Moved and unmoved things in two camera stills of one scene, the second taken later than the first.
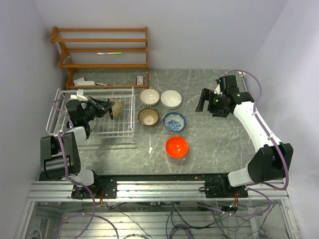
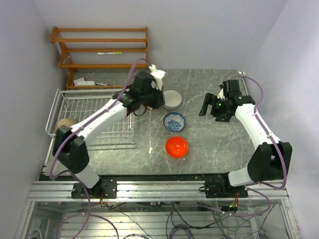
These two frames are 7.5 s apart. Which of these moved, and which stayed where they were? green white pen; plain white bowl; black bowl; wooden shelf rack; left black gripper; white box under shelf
Moved: black bowl; left black gripper
Stayed: plain white bowl; green white pen; white box under shelf; wooden shelf rack
